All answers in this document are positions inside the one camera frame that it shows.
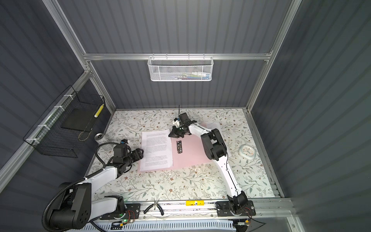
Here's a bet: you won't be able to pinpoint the pink folder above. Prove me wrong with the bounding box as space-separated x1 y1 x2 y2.
156 135 211 171

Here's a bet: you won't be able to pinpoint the printed paper sheet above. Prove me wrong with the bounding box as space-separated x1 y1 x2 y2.
139 129 173 172

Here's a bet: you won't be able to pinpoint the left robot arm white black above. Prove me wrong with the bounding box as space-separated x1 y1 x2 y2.
42 141 144 232

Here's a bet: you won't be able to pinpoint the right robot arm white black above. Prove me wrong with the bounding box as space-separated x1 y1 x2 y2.
169 113 248 215

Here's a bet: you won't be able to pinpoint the lower printed paper sheets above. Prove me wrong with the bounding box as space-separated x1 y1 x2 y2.
200 122 221 131

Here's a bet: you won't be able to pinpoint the silver drink can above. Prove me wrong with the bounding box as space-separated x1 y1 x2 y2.
94 133 105 141

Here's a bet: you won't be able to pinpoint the tubes in white basket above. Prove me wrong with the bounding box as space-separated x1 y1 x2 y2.
171 72 212 80

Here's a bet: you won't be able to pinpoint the yellow marker in black basket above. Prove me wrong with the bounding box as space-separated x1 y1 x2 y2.
94 104 105 118

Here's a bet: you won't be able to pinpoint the yellow spirit level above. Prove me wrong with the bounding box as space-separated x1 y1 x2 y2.
186 200 204 206

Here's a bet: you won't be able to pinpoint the black handled pliers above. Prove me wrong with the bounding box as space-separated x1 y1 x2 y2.
144 201 164 216

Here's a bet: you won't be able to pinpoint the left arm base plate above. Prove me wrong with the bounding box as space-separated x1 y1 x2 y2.
99 204 141 220

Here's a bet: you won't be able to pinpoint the white wire mesh basket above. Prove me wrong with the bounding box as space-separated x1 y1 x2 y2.
147 58 214 82

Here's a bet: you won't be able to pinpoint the black wire basket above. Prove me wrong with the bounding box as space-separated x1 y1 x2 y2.
23 86 105 158

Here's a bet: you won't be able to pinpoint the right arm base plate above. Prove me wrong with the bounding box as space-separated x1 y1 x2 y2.
214 200 256 217

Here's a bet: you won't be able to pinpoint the white perforated front rail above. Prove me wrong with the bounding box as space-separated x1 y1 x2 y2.
79 219 237 232

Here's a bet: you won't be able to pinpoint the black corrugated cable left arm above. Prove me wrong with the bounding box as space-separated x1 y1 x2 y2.
41 141 122 232

